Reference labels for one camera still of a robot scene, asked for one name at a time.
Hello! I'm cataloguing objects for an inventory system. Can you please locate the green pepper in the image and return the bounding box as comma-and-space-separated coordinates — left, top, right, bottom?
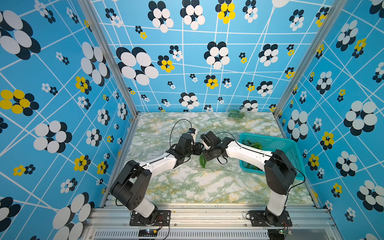
199, 154, 207, 169
243, 140, 263, 150

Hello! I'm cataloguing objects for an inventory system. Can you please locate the teal plastic basket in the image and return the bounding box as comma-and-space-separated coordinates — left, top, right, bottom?
239, 132, 306, 181

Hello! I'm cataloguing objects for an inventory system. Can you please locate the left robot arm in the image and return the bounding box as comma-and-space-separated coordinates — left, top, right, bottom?
110, 133, 204, 225

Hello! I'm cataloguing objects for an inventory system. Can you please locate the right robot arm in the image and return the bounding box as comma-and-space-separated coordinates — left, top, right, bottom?
201, 131, 300, 226

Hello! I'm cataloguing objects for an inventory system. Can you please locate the left circuit board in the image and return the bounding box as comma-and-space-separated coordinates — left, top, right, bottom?
138, 229, 159, 239

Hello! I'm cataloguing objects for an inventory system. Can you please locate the circuit board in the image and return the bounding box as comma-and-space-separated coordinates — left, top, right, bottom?
268, 230, 292, 240
138, 229, 159, 239

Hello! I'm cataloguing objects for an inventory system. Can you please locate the right circuit board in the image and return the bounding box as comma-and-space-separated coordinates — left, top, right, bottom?
268, 230, 292, 240

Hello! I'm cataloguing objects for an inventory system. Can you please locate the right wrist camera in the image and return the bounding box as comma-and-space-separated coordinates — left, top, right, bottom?
201, 136, 211, 150

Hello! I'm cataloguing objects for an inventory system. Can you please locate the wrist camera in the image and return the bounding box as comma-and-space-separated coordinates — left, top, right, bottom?
188, 128, 198, 142
201, 136, 211, 150

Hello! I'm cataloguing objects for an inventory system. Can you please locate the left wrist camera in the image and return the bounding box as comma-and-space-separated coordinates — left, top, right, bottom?
188, 128, 198, 142

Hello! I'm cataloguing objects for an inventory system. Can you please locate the aluminium front rail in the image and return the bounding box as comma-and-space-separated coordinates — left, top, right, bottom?
81, 204, 342, 240

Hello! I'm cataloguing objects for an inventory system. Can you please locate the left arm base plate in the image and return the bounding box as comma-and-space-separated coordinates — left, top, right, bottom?
130, 210, 171, 227

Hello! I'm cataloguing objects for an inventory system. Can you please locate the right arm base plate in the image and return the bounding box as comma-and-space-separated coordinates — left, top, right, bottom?
246, 210, 293, 227

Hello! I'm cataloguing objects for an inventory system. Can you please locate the left frame post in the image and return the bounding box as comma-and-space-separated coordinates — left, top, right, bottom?
79, 0, 138, 119

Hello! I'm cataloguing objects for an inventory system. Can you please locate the frame post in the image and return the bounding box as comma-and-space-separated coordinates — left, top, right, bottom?
274, 0, 347, 120
79, 0, 138, 119

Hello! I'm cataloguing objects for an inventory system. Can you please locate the right frame post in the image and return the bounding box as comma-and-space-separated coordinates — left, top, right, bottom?
274, 0, 347, 120

